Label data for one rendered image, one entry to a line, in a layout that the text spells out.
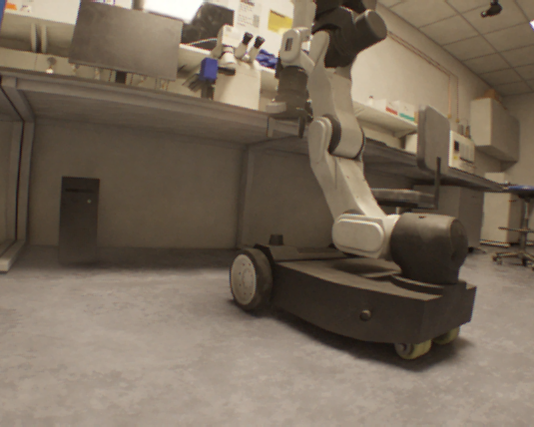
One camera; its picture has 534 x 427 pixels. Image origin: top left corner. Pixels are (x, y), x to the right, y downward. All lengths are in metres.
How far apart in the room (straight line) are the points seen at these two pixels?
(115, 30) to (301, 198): 1.82
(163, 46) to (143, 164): 0.76
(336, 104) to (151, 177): 1.37
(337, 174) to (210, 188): 1.36
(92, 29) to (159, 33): 0.34
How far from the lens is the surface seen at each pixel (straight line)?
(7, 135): 2.19
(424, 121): 1.91
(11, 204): 2.06
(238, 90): 1.58
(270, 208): 2.56
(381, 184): 3.46
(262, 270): 1.02
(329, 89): 1.21
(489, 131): 5.58
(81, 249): 1.64
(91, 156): 2.15
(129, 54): 1.77
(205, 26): 2.42
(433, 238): 0.86
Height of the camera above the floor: 0.35
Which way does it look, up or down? 3 degrees down
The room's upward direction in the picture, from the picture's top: 5 degrees clockwise
